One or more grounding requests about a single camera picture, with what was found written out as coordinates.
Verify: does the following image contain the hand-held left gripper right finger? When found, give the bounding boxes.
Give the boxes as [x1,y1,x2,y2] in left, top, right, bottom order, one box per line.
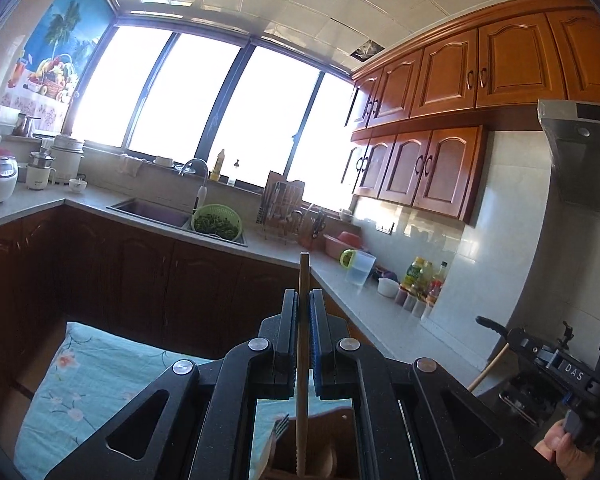
[307,289,563,480]

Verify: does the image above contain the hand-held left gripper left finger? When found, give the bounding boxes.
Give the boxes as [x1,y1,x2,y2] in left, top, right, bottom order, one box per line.
[45,287,301,480]

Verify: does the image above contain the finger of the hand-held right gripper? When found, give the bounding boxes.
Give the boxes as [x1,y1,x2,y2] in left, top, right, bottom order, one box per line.
[502,327,537,362]

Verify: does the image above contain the wooden chopstick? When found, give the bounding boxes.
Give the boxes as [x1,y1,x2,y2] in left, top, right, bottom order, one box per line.
[294,251,311,478]
[466,343,511,393]

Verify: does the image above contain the wooden utensil holder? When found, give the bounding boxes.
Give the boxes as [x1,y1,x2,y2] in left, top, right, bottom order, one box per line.
[254,400,359,480]

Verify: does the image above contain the person's right hand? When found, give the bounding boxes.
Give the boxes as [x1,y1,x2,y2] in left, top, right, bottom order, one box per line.
[534,417,599,480]

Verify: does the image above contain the metal fork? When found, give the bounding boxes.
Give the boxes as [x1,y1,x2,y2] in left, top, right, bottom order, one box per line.
[267,413,291,442]

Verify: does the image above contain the yellow cooking oil bottle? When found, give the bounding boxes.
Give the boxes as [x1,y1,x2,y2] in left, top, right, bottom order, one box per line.
[405,256,426,289]
[422,260,449,291]

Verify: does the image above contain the pink basin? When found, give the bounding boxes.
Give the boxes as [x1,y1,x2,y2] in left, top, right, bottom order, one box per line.
[324,231,364,261]

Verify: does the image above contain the scissors and knife holder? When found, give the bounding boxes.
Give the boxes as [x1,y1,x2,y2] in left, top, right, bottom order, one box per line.
[300,205,329,249]

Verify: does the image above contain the green colander with greens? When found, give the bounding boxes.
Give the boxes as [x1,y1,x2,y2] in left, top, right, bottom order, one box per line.
[191,204,245,240]

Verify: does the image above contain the wooden cutting board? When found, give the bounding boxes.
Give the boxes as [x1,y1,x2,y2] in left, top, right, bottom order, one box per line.
[262,170,307,211]

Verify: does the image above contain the dark wooden base cabinets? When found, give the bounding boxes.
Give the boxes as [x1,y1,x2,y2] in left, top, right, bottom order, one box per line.
[0,205,381,411]

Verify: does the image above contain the curved steel faucet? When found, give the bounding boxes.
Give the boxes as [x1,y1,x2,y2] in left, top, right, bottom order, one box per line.
[179,158,211,212]

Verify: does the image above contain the blue floral cloth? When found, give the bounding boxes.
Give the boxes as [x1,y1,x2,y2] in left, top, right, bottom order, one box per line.
[12,321,361,480]

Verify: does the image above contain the yellow dish soap bottle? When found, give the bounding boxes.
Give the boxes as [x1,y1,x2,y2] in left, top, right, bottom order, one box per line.
[210,149,227,184]

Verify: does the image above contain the steel kitchen sink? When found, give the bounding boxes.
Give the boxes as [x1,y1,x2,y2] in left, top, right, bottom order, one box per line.
[106,197,248,249]

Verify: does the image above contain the steel range hood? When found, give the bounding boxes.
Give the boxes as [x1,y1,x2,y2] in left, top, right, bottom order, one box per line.
[537,99,600,221]

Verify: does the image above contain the white dish rag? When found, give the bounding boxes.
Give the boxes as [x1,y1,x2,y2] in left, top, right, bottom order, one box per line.
[119,154,146,176]

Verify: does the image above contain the large kitchen window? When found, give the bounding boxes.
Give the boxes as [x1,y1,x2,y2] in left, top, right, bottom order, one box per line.
[70,25,362,212]

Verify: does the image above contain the large white electric pot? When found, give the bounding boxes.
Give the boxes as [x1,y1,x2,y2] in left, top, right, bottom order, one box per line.
[50,134,86,181]

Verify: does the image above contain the small white electric cooker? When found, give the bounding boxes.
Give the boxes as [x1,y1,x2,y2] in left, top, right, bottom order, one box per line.
[26,151,59,191]

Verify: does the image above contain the small metal pot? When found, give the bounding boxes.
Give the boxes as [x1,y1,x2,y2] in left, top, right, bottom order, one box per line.
[15,114,41,137]

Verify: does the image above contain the paper towel roll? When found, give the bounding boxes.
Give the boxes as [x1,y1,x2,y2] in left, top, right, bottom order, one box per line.
[0,106,21,136]

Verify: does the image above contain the black pan handle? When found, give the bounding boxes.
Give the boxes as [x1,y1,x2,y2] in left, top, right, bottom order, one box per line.
[476,315,506,336]

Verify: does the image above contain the clear jug with green handle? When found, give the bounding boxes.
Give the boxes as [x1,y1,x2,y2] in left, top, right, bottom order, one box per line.
[340,248,378,287]

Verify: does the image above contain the wire dish rack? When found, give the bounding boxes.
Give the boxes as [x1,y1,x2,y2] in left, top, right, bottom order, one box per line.
[254,182,307,246]

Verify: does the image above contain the wooden wall cabinet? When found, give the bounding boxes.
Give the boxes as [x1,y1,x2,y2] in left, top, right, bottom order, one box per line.
[352,7,600,128]
[350,125,489,224]

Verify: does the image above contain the fruit and palm wall poster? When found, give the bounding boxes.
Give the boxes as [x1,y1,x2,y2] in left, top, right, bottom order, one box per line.
[0,0,118,136]

